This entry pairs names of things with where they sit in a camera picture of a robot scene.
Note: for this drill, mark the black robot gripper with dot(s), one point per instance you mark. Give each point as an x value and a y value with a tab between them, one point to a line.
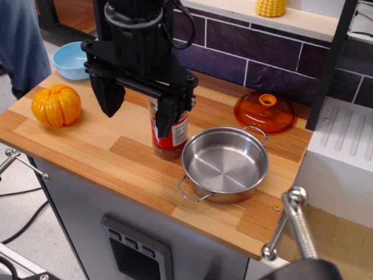
139	56

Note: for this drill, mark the stainless steel pot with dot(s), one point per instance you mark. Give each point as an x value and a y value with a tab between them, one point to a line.
224	164

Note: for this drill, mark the orange glass pot lid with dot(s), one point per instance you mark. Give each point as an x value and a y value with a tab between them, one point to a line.
270	112

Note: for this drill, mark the yellow toy corn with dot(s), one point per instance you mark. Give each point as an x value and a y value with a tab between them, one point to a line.
271	8

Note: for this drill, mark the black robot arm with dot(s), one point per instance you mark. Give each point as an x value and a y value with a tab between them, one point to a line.
142	7

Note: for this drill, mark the person in blue jeans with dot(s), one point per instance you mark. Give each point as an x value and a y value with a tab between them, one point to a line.
23	53

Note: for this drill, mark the almond jar with red label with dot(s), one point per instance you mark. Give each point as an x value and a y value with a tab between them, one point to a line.
170	147

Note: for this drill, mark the wooden shelf board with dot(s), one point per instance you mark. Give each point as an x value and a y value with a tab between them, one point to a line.
313	19

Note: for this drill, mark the black shelf post right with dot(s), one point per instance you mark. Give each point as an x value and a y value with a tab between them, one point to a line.
334	53

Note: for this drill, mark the grey toy oven panel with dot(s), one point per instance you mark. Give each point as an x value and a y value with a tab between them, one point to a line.
137	255

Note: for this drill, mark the white toy sink drainer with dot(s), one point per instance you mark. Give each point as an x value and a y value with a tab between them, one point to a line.
344	133

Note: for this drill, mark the orange toy pumpkin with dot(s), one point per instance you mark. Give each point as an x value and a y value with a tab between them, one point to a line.
56	106

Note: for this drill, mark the light blue bowl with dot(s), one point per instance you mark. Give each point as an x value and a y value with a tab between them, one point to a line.
69	61

